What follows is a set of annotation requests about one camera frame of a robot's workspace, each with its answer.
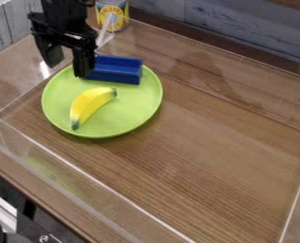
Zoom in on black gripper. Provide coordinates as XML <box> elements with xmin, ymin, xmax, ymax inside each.
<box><xmin>27</xmin><ymin>0</ymin><xmax>98</xmax><ymax>78</ymax></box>

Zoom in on yellow toy banana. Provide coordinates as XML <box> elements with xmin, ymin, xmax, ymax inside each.
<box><xmin>70</xmin><ymin>87</ymin><xmax>116</xmax><ymax>130</ymax></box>

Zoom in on green round plate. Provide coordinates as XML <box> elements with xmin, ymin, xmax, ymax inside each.
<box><xmin>40</xmin><ymin>65</ymin><xmax>163</xmax><ymax>139</ymax></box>

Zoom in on blue plastic block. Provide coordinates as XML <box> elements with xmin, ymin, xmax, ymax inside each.
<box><xmin>86</xmin><ymin>54</ymin><xmax>143</xmax><ymax>84</ymax></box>

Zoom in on yellow printed tin can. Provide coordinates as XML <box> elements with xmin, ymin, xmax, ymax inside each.
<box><xmin>95</xmin><ymin>0</ymin><xmax>130</xmax><ymax>32</ymax></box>

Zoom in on black device with knob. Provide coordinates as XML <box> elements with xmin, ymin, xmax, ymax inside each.
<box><xmin>16</xmin><ymin>215</ymin><xmax>82</xmax><ymax>243</ymax></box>

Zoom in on clear acrylic enclosure wall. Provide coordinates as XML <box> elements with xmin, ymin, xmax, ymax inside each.
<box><xmin>0</xmin><ymin>21</ymin><xmax>300</xmax><ymax>243</ymax></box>

